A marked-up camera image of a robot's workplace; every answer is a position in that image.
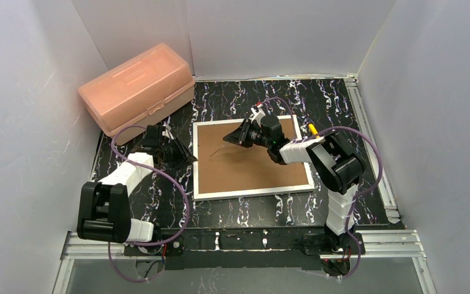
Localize white picture frame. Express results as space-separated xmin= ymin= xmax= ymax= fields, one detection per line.
xmin=192 ymin=119 xmax=315 ymax=201

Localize translucent orange plastic box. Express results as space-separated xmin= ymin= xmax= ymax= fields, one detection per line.
xmin=78 ymin=43 xmax=195 ymax=145

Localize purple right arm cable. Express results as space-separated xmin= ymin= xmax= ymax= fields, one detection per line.
xmin=259 ymin=97 xmax=384 ymax=280

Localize aluminium rail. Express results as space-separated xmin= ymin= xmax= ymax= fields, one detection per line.
xmin=61 ymin=227 xmax=427 ymax=260
xmin=343 ymin=75 xmax=401 ymax=224

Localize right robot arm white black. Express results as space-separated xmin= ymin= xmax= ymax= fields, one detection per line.
xmin=223 ymin=115 xmax=365 ymax=250

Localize yellow handled screwdriver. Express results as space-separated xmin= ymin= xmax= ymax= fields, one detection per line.
xmin=308 ymin=124 xmax=318 ymax=135

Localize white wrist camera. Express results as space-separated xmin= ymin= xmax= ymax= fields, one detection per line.
xmin=249 ymin=103 xmax=266 ymax=127
xmin=163 ymin=125 xmax=174 ymax=140

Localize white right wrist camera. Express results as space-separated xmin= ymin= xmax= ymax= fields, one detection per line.
xmin=249 ymin=103 xmax=266 ymax=127

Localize aluminium right side rail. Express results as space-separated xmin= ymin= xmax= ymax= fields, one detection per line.
xmin=343 ymin=75 xmax=401 ymax=224

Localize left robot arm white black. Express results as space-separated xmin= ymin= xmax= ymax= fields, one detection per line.
xmin=76 ymin=125 xmax=197 ymax=247

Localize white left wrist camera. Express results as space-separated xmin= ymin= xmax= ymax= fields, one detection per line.
xmin=163 ymin=125 xmax=174 ymax=140

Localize aluminium front rail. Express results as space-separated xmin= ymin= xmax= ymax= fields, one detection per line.
xmin=61 ymin=227 xmax=427 ymax=260

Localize clear grey screwdriver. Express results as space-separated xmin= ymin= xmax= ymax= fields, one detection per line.
xmin=209 ymin=144 xmax=228 ymax=158

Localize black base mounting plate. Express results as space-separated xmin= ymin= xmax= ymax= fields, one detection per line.
xmin=124 ymin=226 xmax=366 ymax=272

